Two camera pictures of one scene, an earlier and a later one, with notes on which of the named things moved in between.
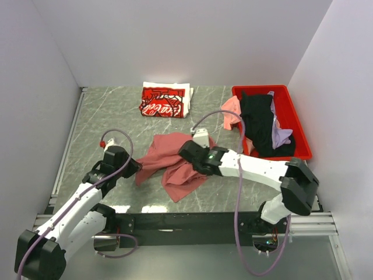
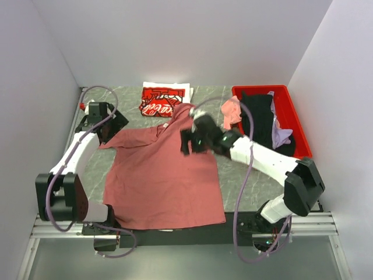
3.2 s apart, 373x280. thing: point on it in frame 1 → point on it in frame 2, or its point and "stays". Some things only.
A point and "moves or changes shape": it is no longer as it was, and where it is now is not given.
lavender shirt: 280,136 stays
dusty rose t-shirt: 180,177 moves or changes shape
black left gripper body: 130,168 → 115,125
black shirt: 257,114 stays
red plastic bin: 286,113 stays
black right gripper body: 199,166 → 199,144
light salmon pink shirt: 232,112 stays
